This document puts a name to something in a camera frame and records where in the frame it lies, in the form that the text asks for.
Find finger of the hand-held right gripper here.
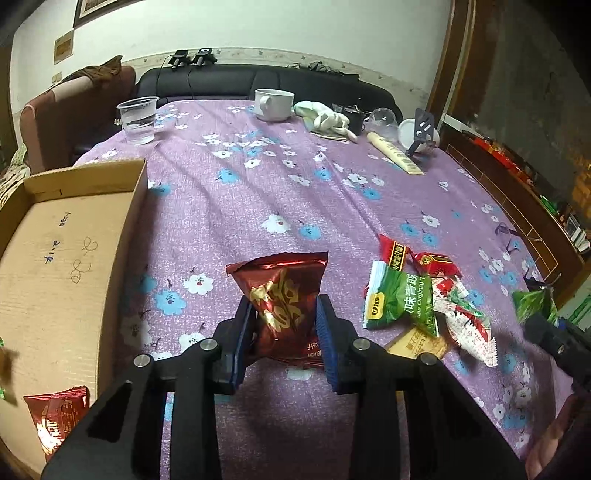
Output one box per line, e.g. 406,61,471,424
524,313,591,394

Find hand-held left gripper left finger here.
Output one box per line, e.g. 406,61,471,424
41,295,254,480

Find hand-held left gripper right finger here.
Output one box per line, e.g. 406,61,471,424
316,294,527,480

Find small green snack packet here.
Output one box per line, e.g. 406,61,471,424
512,286,560,325

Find dark red snack packet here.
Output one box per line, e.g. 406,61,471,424
23,386,90,463
225,251,329,370

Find white red candy packet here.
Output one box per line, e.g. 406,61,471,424
444,300,498,368
433,276,471,315

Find large green snack packet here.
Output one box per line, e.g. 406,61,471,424
364,261,439,337

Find tan gold snack packet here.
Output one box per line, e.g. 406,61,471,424
385,323,451,361

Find red gold-label snack packet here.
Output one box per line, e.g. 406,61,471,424
378,233,413,274
410,251,463,280

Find cardboard box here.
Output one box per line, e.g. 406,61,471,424
0,158,148,478

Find person's right hand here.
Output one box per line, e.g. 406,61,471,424
525,397,576,480

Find eyeglasses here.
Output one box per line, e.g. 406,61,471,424
495,223,542,246

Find row of red boxes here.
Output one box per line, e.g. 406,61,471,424
462,130,537,186

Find cream tube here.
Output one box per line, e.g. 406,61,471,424
366,131,426,176

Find white bowl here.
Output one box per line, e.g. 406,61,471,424
397,118,441,154

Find small black box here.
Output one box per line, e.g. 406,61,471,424
344,105,366,136

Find white cloth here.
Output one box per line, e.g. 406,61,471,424
293,100,359,142

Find green brown snack packet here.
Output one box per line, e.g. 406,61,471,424
0,339,20,407

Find tipped clear plastic cup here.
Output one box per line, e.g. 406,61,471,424
368,107,400,139

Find black phone stand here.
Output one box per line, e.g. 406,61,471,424
406,107,437,158

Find white mug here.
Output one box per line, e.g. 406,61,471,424
254,89,296,123

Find wooden cabinet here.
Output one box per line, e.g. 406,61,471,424
425,0,591,333

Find black sofa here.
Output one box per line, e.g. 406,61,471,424
135,65,403,121

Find dark cloth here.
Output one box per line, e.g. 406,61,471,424
290,60,362,77

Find printed blanket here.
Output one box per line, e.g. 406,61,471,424
0,143,31,208

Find brown armchair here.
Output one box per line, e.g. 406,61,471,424
19,65,137,175

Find brown cloth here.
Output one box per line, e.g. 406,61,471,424
59,55,123,88

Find small wall picture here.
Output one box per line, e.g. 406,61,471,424
54,28,76,65

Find framed wall painting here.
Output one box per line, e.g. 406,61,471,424
73,0,151,29

